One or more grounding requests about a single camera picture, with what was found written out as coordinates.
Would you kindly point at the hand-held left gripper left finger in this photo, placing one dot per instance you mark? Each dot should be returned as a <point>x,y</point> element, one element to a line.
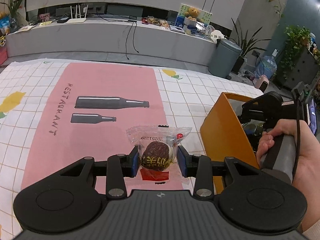
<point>134,162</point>

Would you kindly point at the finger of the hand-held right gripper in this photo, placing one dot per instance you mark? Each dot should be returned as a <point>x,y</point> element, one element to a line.
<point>251,123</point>
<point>251,107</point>

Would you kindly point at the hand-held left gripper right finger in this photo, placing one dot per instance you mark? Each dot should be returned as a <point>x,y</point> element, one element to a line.
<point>181,162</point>

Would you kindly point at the clear date candy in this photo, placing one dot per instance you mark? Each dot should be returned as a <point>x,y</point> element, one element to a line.
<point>156,152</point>

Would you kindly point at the orange cardboard box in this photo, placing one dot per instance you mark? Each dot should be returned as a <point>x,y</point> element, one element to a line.
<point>225,135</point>

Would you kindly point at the person's right forearm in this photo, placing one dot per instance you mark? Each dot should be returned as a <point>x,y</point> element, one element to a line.
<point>308,207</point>

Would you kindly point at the pile of small snacks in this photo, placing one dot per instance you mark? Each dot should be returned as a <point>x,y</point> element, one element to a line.
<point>156,22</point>

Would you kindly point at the person's right hand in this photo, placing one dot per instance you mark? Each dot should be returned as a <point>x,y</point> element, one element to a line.
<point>306,152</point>

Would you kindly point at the pink small appliance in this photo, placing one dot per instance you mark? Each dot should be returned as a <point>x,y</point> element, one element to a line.
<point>264,83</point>

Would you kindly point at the blue water jug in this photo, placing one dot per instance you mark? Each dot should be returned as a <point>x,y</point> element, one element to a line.
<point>267,67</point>

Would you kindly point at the dark grey cabinet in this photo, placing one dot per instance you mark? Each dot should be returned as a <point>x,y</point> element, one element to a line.
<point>303,70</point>

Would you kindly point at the grey trash bin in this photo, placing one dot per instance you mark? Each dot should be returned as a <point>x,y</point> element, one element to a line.
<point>223,57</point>

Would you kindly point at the bushy green plant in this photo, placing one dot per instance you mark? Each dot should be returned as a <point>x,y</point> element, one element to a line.
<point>295,45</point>

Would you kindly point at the long-leaf plant in black pot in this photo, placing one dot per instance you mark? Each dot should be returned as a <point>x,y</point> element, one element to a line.
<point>243,45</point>

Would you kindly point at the white socket cube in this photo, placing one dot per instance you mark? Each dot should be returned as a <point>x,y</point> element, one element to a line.
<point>216,35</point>

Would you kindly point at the green picture board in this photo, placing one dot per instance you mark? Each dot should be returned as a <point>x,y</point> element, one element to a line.
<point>206,16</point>

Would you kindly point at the brown teddy bear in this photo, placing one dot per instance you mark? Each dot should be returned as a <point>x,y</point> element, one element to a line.
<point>192,13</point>

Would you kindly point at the long grey tv cabinet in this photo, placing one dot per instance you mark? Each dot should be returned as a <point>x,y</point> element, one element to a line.
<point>87,40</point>

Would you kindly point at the white router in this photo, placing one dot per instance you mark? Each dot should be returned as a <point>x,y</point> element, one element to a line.
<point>76,20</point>

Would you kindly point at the black set-top box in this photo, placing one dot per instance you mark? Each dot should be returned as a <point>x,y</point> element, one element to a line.
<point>62,20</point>

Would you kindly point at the yellow card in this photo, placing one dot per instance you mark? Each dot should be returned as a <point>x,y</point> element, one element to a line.
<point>45,23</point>

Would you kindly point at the pink storage box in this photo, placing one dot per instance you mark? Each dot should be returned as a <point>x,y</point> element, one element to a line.
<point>3,56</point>

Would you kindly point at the pink photo card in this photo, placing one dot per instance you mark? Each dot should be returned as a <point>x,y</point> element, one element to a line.
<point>44,17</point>

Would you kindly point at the blue patterned bag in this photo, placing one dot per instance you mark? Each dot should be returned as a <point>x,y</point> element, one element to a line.
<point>5,26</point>

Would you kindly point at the long-leaf plant in blue vase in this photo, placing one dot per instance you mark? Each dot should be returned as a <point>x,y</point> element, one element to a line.
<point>13,7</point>

